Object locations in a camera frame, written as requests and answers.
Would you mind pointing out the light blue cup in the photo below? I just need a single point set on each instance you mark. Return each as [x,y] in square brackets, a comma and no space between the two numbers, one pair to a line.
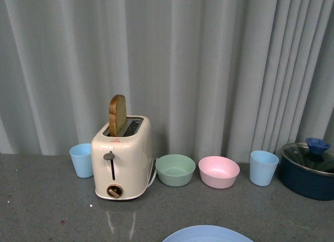
[263,165]
[81,159]

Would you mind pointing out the cream two-slot toaster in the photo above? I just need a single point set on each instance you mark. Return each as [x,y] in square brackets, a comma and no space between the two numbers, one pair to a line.
[122,166]

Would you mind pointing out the light blue plate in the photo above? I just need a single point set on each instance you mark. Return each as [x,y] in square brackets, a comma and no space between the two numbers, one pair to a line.
[206,233]

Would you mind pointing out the grey curtain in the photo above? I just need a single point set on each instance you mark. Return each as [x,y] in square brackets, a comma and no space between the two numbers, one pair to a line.
[215,77]

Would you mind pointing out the green bowl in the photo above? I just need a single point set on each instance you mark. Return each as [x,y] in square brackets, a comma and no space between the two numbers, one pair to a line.
[175,170]

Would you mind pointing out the glass lid blue knob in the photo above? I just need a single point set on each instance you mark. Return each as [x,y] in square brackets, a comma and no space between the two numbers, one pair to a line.
[314,155]

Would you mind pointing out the light blue cup left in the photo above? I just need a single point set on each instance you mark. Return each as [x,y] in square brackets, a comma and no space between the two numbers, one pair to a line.
[81,159]

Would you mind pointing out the pink bowl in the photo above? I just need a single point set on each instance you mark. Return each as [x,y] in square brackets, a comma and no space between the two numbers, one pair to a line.
[218,172]

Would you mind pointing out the dark blue pot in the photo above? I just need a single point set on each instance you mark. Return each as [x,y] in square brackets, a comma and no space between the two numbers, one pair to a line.
[303,182]

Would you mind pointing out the brown toast slice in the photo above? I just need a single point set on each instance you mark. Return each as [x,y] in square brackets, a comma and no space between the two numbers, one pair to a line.
[117,114]

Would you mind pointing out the light blue cup right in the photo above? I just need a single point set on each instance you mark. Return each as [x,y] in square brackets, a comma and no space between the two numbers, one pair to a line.
[263,165]

